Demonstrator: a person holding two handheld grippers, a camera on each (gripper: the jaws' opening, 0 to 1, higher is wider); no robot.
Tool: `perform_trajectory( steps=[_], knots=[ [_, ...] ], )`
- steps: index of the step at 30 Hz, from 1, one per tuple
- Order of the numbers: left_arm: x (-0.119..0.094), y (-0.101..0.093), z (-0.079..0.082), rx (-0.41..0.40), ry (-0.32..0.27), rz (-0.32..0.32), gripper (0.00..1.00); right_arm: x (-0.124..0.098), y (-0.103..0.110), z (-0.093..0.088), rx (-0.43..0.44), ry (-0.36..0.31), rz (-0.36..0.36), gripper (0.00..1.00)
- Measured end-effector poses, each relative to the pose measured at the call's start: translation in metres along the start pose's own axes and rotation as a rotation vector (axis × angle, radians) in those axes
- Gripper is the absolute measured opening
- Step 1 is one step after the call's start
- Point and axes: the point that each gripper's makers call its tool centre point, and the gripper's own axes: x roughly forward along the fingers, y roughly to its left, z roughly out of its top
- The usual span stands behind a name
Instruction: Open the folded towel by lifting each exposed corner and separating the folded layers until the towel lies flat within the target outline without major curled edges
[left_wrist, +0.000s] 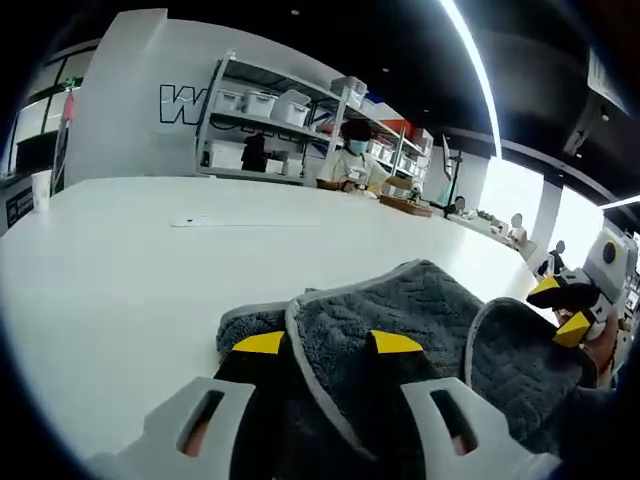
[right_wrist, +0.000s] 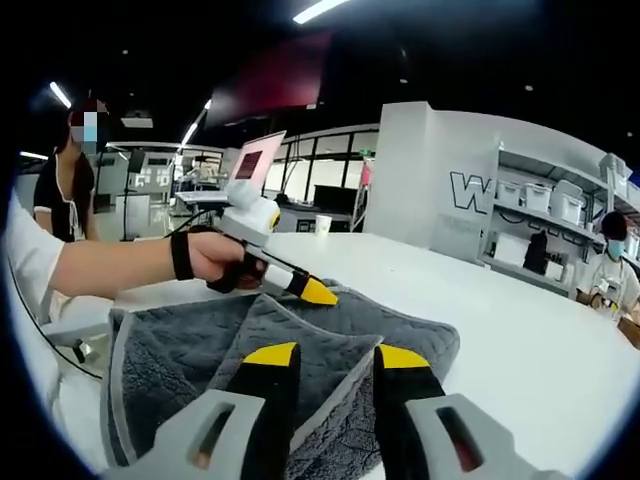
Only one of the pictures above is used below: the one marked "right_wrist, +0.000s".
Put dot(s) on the short ceiling light strip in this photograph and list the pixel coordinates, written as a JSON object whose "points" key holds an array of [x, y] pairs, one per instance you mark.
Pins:
{"points": [[189, 134], [60, 95]]}

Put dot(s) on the grey metal shelf rack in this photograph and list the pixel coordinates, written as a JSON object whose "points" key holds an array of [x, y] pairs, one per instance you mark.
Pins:
{"points": [[550, 220]]}

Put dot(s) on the long curved ceiling light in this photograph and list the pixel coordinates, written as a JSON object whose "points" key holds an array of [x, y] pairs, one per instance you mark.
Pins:
{"points": [[320, 10]]}

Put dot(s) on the open laptop pink screen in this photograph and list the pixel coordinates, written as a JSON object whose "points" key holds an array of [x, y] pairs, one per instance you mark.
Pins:
{"points": [[257, 160]]}

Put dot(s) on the ceiling air conditioner unit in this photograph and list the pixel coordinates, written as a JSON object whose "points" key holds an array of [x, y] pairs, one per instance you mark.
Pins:
{"points": [[136, 121]]}

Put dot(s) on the black monitor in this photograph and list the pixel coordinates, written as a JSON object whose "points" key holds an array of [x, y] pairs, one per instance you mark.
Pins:
{"points": [[335, 197]]}

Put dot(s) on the white chair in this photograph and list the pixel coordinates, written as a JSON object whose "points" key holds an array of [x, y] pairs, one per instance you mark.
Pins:
{"points": [[75, 320]]}

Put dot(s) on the brown woven basket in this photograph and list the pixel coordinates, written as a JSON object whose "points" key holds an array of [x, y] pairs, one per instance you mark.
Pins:
{"points": [[631, 327]]}

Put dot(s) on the white flat box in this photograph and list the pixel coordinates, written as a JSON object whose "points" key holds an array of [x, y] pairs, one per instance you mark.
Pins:
{"points": [[510, 250]]}

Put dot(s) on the white standing desk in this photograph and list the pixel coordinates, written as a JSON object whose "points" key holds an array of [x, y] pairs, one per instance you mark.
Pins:
{"points": [[200, 204]]}

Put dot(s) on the grey textured towel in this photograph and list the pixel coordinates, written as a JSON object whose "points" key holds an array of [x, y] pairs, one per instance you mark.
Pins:
{"points": [[165, 360]]}

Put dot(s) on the silver step ladder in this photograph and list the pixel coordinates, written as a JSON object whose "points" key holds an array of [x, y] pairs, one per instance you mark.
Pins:
{"points": [[359, 210]]}

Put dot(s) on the person's left hand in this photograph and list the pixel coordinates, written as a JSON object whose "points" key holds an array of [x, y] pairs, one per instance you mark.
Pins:
{"points": [[215, 255]]}

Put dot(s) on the pink cloth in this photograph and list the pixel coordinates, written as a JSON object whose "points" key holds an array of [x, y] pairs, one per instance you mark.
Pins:
{"points": [[366, 172]]}

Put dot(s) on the red ceiling screen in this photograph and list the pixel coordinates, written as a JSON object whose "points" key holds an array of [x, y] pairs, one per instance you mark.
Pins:
{"points": [[280, 75]]}

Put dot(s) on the black bag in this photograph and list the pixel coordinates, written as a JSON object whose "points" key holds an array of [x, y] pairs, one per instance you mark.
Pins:
{"points": [[536, 252]]}

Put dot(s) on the white paper cup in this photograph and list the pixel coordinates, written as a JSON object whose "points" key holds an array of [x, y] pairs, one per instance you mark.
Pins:
{"points": [[323, 225]]}

